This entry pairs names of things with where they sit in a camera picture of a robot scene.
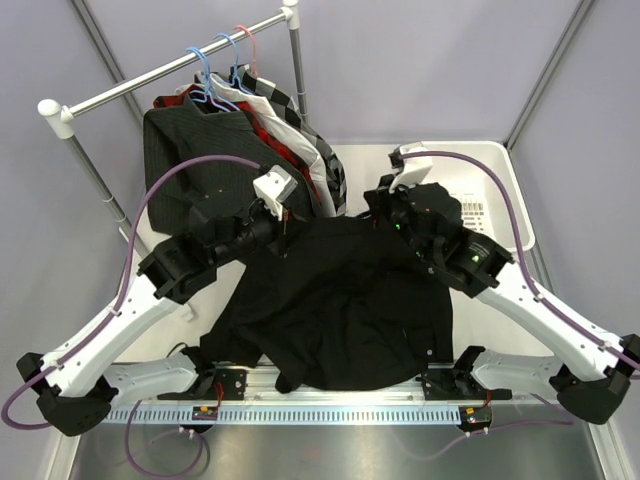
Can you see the dark pinstriped shirt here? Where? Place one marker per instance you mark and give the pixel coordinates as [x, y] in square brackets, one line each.
[174, 135]

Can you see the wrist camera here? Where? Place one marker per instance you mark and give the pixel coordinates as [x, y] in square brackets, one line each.
[273, 188]
[412, 165]

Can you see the white shirt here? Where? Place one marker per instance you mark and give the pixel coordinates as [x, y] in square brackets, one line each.
[285, 134]

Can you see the perforated cable duct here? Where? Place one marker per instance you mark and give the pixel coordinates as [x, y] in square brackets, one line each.
[165, 414]

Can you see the blue hanger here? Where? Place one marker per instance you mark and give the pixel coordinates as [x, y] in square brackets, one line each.
[209, 93]
[235, 79]

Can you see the white plastic basket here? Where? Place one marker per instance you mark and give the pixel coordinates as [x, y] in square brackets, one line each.
[484, 198]

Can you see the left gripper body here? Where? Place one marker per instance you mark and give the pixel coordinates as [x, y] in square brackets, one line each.
[261, 227]

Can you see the red black plaid shirt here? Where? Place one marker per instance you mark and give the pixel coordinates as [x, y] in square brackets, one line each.
[259, 126]

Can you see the metal clothes rack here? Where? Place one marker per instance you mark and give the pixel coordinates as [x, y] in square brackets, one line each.
[60, 117]

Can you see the grey black checked shirt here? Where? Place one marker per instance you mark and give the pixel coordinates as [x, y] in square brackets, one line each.
[286, 108]

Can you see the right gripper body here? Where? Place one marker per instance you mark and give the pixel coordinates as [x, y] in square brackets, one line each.
[393, 212]

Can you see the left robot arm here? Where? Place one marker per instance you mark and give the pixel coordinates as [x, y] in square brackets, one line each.
[82, 382]

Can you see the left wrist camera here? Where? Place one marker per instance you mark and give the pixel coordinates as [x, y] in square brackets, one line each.
[273, 188]

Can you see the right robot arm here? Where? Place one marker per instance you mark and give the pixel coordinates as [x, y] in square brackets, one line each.
[588, 370]

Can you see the plain black shirt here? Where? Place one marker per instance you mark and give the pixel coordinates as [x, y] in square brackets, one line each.
[349, 307]

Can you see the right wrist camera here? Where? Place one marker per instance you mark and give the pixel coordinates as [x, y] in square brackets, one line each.
[412, 165]

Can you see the aluminium rail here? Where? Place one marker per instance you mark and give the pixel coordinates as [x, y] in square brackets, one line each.
[260, 382]

